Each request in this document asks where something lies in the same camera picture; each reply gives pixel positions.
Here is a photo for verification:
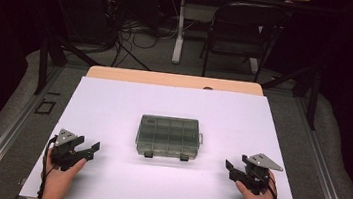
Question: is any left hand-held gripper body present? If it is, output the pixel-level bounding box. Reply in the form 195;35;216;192
48;127;90;175

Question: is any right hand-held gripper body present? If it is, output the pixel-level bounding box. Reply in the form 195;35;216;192
226;149;286;199

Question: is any grey transparent compartment box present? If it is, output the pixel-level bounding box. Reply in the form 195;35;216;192
133;112;206;165

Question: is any person's left hand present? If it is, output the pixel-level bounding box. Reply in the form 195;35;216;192
38;144;89;199

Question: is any white table sheet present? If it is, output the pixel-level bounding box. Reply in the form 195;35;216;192
17;69;313;199

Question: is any light wooden table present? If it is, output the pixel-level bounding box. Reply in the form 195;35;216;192
85;63;266;98

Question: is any black folding chair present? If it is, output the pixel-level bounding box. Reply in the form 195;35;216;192
196;0;291;86

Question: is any left hand-held gripper cable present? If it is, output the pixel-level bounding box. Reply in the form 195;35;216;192
35;134;61;199

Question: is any aluminium floor rail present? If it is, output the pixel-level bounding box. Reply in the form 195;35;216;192
283;96;353;199
0;58;65;199

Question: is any black metal stand frame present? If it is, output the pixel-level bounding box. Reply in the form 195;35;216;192
32;32;106;104
256;60;324;131

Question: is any bundle of floor cables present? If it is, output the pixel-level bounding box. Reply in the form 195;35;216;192
101;0;184;75

